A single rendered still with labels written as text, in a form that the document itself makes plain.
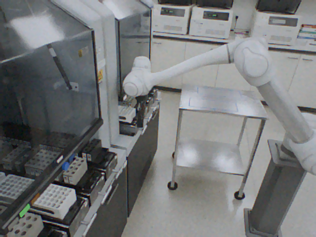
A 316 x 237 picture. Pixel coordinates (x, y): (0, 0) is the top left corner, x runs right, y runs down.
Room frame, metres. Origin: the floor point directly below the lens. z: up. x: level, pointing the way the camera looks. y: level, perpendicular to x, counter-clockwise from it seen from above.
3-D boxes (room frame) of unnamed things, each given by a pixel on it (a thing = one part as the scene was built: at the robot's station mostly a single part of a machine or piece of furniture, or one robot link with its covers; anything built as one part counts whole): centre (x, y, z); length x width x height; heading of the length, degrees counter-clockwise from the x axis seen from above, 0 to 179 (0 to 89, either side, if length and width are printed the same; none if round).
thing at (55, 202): (0.63, 0.47, 0.83); 0.30 x 0.10 x 0.06; 78
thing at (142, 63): (1.27, 0.12, 1.14); 0.13 x 0.11 x 0.16; 172
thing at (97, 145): (0.91, 0.31, 0.85); 0.12 x 0.02 x 0.06; 168
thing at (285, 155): (1.21, -0.83, 0.73); 0.22 x 0.18 x 0.06; 168
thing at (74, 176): (0.76, 0.34, 0.85); 0.12 x 0.02 x 0.06; 169
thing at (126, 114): (1.32, 0.32, 0.83); 0.30 x 0.10 x 0.06; 78
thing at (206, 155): (1.67, -0.45, 0.41); 0.67 x 0.46 x 0.82; 84
